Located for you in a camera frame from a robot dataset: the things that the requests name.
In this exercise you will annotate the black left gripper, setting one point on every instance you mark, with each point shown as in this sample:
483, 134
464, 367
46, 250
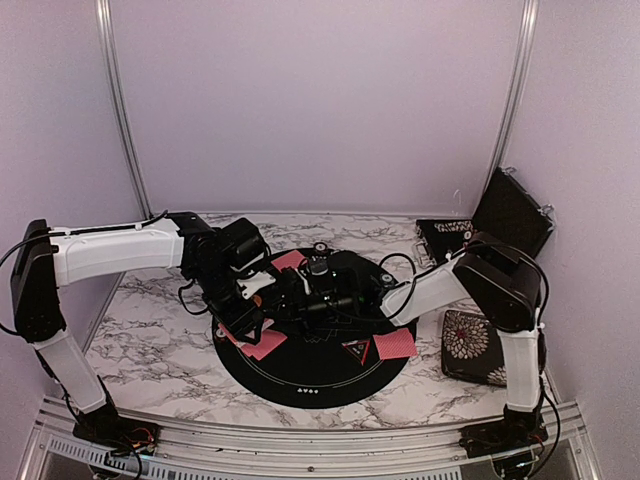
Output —
240, 321

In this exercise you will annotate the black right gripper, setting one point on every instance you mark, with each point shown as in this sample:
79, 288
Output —
294, 301

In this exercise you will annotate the red card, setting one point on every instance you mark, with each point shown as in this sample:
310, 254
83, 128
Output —
291, 259
388, 352
260, 350
401, 338
273, 335

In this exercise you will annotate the red playing card deck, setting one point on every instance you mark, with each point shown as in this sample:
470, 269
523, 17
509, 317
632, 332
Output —
248, 334

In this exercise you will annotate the red triangle all-in marker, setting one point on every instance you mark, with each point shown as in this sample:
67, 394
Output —
358, 349

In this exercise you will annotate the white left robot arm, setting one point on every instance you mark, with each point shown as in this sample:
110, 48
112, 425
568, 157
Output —
63, 278

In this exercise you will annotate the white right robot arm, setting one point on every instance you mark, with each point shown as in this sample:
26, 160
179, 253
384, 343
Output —
503, 281

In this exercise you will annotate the round black poker mat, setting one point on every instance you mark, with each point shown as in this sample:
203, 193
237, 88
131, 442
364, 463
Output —
310, 369

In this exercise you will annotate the floral patterned pouch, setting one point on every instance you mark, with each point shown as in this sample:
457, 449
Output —
471, 350

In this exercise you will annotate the black poker chip case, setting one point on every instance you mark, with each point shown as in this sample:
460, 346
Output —
506, 211

